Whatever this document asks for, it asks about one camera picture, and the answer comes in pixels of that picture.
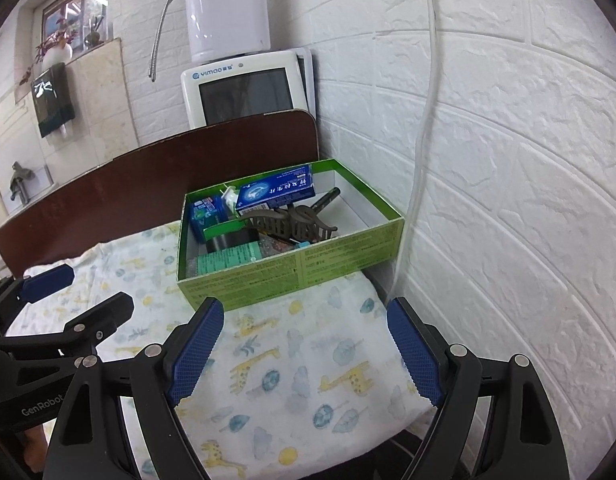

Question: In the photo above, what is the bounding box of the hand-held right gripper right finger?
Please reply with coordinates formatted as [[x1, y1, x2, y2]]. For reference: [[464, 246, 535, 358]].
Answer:
[[386, 296, 571, 480]]

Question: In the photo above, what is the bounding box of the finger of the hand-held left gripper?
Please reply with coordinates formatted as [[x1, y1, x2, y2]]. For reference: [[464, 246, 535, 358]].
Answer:
[[0, 291, 135, 361], [0, 264, 75, 333]]

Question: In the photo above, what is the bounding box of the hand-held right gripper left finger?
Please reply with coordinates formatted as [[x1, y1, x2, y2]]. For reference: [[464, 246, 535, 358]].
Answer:
[[48, 296, 225, 480]]

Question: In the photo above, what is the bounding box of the black tape roll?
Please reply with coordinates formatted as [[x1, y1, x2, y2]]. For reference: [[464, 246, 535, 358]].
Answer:
[[205, 227, 261, 256]]

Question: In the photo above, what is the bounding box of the green cardboard box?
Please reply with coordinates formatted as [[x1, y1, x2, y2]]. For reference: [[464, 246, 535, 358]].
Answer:
[[176, 158, 405, 312]]

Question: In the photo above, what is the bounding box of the playing card box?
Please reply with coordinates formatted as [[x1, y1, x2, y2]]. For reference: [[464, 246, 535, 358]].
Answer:
[[258, 234, 301, 261]]

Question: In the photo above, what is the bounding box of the small blue box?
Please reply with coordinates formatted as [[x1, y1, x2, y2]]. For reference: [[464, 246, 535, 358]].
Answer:
[[189, 195, 230, 243]]

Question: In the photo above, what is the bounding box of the green white mosquito repellent heater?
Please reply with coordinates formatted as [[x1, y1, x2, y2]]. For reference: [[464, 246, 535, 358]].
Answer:
[[219, 186, 241, 221]]

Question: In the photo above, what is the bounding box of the brown hair claw clip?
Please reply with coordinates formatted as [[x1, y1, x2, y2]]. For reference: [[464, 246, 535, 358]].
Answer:
[[240, 205, 339, 243]]

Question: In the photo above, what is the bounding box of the black marker with blue cap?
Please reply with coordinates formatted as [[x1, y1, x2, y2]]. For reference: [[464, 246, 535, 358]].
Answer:
[[295, 186, 342, 250]]

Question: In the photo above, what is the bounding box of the blue medicine carton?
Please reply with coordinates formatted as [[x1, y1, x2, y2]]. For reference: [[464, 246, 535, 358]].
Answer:
[[235, 164, 316, 213]]

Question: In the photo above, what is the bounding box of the person's left forearm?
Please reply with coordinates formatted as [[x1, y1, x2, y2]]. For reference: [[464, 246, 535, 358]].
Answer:
[[20, 425, 46, 473]]

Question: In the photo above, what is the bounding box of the giraffe printed blanket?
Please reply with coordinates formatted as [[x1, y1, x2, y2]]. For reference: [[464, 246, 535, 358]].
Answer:
[[3, 220, 439, 480]]

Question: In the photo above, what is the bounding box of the metal faucet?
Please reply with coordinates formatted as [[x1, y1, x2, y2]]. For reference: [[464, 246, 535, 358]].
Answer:
[[8, 161, 36, 203]]

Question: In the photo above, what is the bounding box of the dark wooden board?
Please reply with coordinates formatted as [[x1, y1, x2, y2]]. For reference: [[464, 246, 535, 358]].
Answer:
[[0, 110, 320, 278]]

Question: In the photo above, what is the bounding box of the dark paper towel dispenser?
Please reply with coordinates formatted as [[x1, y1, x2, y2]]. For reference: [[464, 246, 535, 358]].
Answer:
[[30, 62, 78, 138]]

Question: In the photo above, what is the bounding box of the beige stone slab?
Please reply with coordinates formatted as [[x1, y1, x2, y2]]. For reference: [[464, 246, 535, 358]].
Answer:
[[65, 37, 139, 161]]

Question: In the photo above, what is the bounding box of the potted plant in white pot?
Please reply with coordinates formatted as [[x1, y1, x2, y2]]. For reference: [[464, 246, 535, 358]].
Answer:
[[19, 17, 79, 86]]

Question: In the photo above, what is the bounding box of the plant in dark vase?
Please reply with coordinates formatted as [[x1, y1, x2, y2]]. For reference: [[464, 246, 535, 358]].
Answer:
[[85, 15, 104, 47]]

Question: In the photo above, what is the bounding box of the clear plastic tube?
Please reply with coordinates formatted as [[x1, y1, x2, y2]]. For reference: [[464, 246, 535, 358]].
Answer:
[[388, 0, 439, 301]]

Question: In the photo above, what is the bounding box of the window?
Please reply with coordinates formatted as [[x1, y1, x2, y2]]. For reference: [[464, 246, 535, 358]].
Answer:
[[40, 0, 111, 56]]

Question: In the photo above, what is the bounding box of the white water purifier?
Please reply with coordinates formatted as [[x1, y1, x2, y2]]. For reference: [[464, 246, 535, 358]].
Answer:
[[180, 49, 316, 131]]

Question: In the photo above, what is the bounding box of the white water tank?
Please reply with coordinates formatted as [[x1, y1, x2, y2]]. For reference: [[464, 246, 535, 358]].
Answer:
[[183, 0, 271, 64]]

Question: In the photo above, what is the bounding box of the flexible metal hose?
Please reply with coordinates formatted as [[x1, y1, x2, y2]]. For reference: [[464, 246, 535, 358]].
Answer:
[[147, 0, 186, 82]]

